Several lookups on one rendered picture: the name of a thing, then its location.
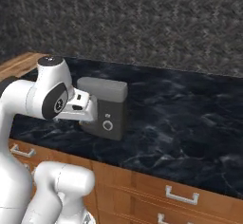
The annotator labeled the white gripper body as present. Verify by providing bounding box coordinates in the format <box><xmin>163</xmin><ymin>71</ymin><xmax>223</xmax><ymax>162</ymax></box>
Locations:
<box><xmin>52</xmin><ymin>95</ymin><xmax>100</xmax><ymax>123</ymax></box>

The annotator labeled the grey boxy countertop appliance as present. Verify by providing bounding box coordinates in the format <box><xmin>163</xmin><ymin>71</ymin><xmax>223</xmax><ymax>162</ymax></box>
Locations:
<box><xmin>77</xmin><ymin>76</ymin><xmax>129</xmax><ymax>141</ymax></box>

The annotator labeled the wooden drawer front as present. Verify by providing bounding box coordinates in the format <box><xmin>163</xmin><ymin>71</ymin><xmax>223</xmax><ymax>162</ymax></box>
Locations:
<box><xmin>90</xmin><ymin>160</ymin><xmax>243</xmax><ymax>221</ymax></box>
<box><xmin>96</xmin><ymin>198</ymin><xmax>243</xmax><ymax>224</ymax></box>
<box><xmin>7</xmin><ymin>138</ymin><xmax>100</xmax><ymax>224</ymax></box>

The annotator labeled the silver drawer handle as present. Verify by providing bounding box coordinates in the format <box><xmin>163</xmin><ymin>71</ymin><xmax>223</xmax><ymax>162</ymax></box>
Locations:
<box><xmin>164</xmin><ymin>184</ymin><xmax>200</xmax><ymax>206</ymax></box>
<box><xmin>9</xmin><ymin>143</ymin><xmax>36</xmax><ymax>159</ymax></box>
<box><xmin>157</xmin><ymin>213</ymin><xmax>195</xmax><ymax>224</ymax></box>

